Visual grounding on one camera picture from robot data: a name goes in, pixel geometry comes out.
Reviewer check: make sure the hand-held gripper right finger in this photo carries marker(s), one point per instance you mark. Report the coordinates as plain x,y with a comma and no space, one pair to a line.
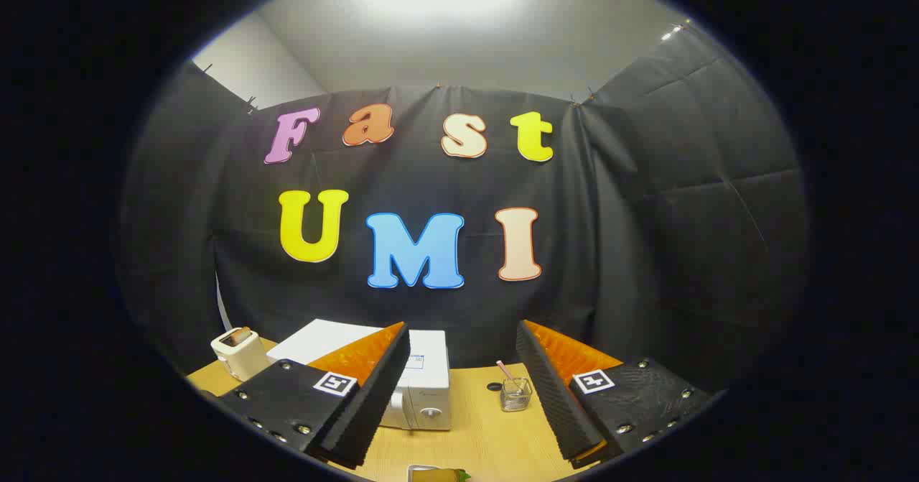
553,403

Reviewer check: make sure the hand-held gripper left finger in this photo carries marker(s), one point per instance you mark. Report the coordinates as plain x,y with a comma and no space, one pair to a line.
373,403

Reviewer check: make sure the white microwave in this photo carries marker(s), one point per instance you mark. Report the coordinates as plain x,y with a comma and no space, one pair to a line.
427,374

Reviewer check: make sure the brown bread lettuce sandwich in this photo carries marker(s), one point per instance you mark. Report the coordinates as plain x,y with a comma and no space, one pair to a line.
438,475

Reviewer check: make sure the pink striped straw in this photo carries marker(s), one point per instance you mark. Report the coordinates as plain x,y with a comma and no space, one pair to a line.
505,369

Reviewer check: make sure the white toaster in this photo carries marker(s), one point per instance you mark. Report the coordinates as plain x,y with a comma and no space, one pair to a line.
248,360

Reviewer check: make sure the toast slice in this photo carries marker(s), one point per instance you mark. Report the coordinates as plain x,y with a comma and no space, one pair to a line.
239,335

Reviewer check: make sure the black backdrop cloth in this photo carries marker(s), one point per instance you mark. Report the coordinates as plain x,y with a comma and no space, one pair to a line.
431,180

